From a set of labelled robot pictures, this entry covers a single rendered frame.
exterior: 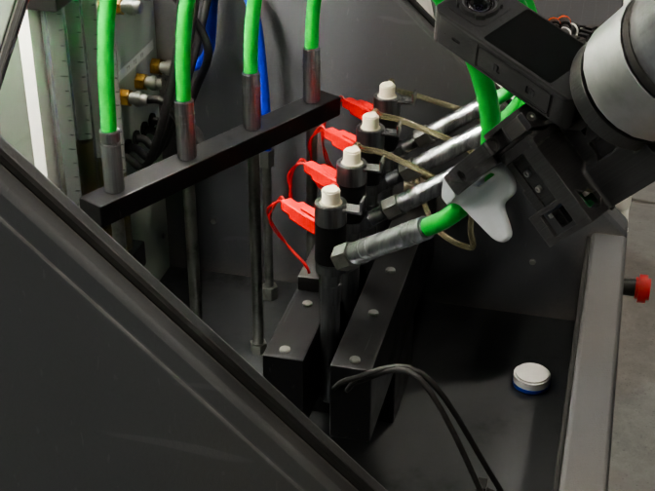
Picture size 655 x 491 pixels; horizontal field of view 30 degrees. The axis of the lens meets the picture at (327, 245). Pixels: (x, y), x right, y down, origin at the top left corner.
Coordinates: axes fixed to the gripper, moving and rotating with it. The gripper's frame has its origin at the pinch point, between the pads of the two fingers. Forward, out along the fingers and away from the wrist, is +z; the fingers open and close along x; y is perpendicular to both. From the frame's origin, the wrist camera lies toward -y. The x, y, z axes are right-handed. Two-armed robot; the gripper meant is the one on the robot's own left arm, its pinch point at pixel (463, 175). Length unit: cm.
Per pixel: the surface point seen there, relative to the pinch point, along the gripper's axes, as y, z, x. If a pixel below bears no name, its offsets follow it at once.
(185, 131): -19.4, 30.1, -2.2
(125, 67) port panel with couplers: -31, 44, 2
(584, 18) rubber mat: -12, 70, 80
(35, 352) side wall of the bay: -6.0, 1.7, -31.3
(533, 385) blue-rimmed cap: 20.5, 39.2, 17.1
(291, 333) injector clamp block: 1.6, 30.6, -5.1
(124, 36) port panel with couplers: -34, 42, 3
